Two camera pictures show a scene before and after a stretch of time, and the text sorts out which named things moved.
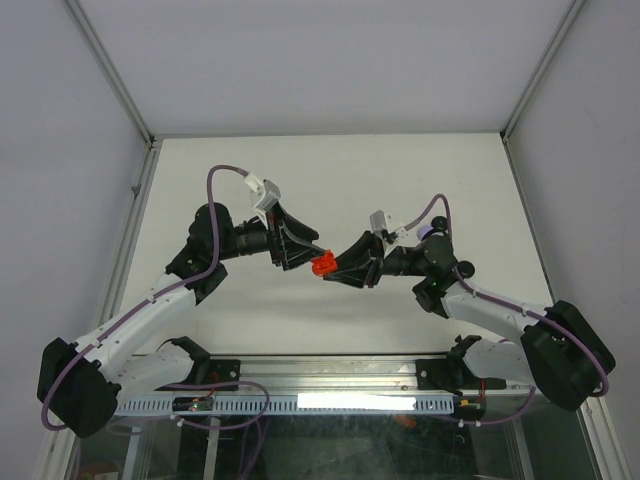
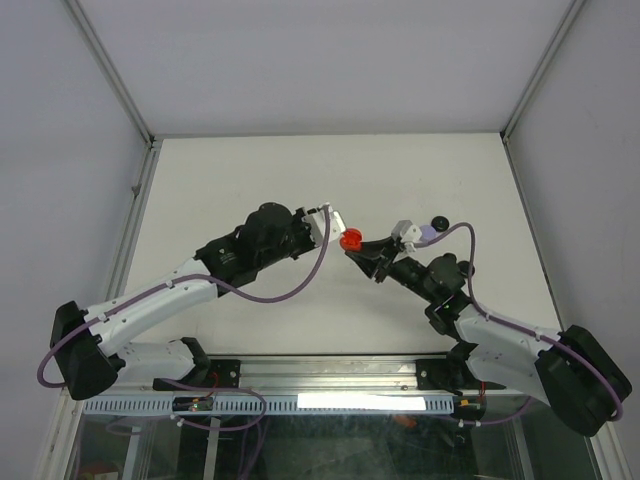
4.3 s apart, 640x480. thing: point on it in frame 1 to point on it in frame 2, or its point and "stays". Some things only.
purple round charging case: (423, 231) stays
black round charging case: (439, 223) stays
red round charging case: (325, 264) to (350, 240)
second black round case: (466, 269) stays
